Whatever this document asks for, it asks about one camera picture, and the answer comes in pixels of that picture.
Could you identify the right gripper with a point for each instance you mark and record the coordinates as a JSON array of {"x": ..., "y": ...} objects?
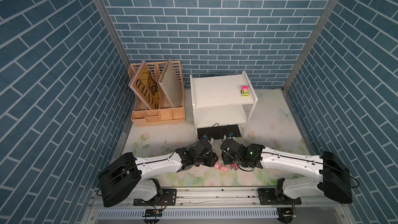
[{"x": 224, "y": 155}]

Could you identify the pink green toy truck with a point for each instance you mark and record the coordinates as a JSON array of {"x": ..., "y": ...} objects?
[{"x": 234, "y": 167}]

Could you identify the white three-tier shelf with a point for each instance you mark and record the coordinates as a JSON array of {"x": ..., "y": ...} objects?
[{"x": 219, "y": 108}]

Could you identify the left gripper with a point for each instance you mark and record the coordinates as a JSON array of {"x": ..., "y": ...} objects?
[{"x": 211, "y": 162}]

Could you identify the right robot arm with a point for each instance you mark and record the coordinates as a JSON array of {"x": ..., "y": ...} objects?
[{"x": 320, "y": 175}]

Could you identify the pink green toy car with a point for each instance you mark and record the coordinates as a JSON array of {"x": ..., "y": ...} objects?
[{"x": 244, "y": 91}]

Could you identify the peach desk file organizer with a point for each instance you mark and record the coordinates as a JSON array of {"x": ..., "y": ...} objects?
[{"x": 159, "y": 91}]

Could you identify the beige board book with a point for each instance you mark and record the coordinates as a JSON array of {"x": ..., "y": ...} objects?
[{"x": 170, "y": 85}]

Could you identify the pink pig toy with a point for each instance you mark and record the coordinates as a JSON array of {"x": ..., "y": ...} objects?
[{"x": 223, "y": 168}]

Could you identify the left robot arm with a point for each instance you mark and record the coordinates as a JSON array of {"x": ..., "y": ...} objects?
[{"x": 134, "y": 176}]

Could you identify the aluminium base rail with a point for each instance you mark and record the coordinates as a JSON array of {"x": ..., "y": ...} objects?
[{"x": 224, "y": 197}]

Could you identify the wanted poster book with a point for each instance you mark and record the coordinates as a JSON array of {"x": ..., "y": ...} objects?
[{"x": 145, "y": 86}]

